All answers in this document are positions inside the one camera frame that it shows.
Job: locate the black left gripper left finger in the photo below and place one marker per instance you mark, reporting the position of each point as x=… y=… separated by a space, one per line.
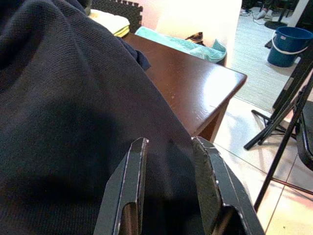
x=127 y=186

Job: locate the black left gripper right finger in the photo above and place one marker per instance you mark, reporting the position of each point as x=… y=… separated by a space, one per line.
x=220 y=195

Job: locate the dark navy shirt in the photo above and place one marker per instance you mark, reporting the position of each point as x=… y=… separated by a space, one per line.
x=61 y=110

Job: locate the black padded seat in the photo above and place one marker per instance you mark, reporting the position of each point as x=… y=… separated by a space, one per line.
x=306 y=137

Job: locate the black tripod stand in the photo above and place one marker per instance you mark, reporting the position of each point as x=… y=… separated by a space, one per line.
x=281 y=102

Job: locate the dark brown wooden table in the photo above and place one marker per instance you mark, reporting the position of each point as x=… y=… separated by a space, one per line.
x=190 y=80

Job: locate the teal towel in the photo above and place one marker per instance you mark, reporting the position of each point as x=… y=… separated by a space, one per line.
x=176 y=42

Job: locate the yellow green folded towel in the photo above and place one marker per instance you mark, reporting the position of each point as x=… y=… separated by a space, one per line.
x=122 y=31

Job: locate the blue plastic bucket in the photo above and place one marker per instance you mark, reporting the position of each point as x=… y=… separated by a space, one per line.
x=286 y=54

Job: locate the brown shoe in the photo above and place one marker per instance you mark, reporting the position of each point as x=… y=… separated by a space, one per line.
x=194 y=38

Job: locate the white folded towel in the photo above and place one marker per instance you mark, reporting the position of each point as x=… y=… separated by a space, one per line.
x=110 y=19

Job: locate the black foam puzzle tile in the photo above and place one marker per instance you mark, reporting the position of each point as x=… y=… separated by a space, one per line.
x=132 y=14

